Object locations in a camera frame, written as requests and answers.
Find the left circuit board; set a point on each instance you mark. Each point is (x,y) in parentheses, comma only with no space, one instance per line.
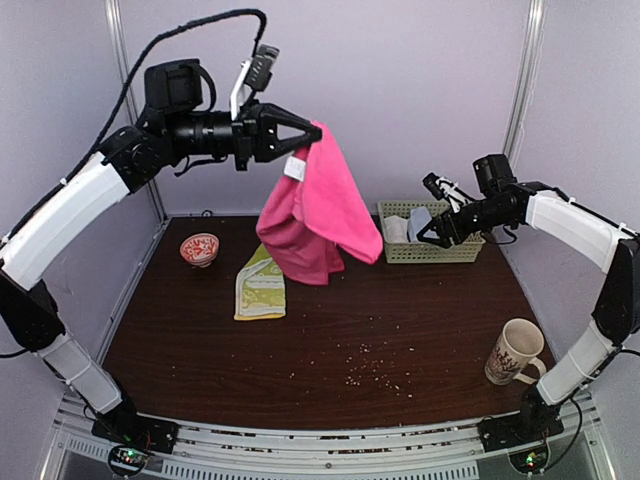
(127,461)

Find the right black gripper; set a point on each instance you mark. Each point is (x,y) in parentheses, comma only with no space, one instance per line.
(445,231)

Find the green plastic basket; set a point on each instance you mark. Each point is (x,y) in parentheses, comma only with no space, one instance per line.
(424,253)

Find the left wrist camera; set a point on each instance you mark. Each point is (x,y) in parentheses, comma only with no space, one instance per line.
(254,77)

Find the aluminium corner post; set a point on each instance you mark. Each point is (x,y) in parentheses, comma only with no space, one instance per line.
(525,83)
(116,31)

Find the red patterned bowl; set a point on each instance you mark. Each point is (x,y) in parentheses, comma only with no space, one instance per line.
(200,250)

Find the left aluminium corner post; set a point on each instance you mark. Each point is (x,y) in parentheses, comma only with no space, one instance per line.
(116,31)

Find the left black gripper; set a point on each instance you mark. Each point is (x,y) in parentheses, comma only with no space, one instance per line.
(255,132)

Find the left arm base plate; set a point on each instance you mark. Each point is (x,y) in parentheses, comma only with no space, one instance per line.
(143,433)

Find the circuit board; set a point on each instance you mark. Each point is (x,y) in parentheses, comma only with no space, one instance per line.
(127,461)
(530,461)

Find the white rolled towel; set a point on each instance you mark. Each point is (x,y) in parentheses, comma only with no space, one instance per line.
(396,229)

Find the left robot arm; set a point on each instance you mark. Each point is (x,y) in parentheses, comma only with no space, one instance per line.
(172,126)

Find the green patterned towel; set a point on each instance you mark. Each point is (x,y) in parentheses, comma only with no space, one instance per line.
(260,291)

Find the aluminium front rail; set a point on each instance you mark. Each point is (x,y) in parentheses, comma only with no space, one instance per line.
(449,450)

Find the right aluminium corner post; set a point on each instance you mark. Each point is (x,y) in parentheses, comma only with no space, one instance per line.
(525,83)

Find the light blue rolled towel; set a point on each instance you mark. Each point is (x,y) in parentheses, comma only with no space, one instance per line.
(418,218)

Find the cream mug red pattern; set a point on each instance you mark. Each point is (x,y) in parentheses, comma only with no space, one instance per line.
(515,355)

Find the pink towel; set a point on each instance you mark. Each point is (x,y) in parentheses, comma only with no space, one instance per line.
(314,212)

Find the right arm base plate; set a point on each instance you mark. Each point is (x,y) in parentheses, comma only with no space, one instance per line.
(498,433)

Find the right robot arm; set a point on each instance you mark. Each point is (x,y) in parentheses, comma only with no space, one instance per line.
(578,270)

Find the right circuit board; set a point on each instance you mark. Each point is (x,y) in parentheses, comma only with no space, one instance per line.
(530,461)

